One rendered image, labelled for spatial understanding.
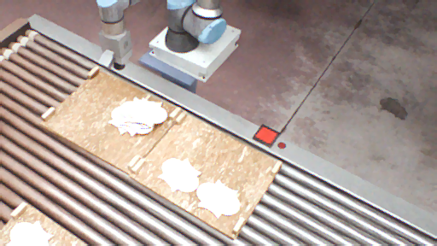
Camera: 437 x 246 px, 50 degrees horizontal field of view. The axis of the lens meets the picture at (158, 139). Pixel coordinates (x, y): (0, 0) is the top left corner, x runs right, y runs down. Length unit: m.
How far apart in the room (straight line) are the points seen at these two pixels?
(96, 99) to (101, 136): 0.18
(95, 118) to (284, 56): 2.06
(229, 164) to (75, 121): 0.59
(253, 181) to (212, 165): 0.15
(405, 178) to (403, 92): 0.73
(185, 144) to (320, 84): 1.87
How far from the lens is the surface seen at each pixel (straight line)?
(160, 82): 1.91
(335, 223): 1.64
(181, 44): 1.98
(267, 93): 3.24
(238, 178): 1.62
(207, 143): 1.69
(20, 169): 1.69
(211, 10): 1.79
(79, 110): 1.80
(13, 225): 1.56
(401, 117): 3.42
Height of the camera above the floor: 2.26
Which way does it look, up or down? 52 degrees down
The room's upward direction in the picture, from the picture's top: 1 degrees clockwise
